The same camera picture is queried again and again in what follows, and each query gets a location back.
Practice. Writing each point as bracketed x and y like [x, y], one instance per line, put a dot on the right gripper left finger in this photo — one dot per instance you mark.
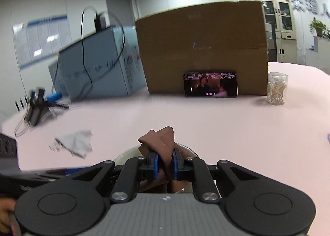
[133, 172]

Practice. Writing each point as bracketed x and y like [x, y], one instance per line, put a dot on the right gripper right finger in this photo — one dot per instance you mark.
[197, 172]

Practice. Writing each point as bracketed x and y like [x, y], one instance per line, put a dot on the brown cleaning cloth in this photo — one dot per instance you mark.
[162, 142]

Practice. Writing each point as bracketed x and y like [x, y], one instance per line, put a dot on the left hand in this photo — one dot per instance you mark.
[7, 207]

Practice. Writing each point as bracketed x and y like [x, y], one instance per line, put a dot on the crumpled white tissue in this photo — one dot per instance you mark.
[77, 143]

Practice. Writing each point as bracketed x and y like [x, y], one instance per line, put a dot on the black clamp tool pile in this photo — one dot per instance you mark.
[38, 109]

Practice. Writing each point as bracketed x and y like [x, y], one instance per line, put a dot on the smartphone playing video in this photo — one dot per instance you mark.
[214, 84]

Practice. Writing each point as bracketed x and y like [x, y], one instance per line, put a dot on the light blue printed carton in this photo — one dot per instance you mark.
[103, 64]

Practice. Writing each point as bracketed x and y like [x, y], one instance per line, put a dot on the clear cotton swab jar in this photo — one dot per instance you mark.
[276, 87]

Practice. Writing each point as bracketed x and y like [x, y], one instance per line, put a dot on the large brown cardboard box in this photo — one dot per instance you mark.
[211, 37]

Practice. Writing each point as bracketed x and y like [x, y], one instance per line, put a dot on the black power adapter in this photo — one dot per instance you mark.
[100, 21]

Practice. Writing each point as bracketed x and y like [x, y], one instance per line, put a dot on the white reception counter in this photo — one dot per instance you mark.
[319, 57]

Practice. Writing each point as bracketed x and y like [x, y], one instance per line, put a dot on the beige filing cabinet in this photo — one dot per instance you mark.
[280, 30]

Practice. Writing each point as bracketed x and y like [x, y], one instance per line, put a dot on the green potted plant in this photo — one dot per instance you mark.
[319, 28]

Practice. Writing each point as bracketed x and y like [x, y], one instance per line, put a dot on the wall notice board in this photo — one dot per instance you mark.
[40, 39]

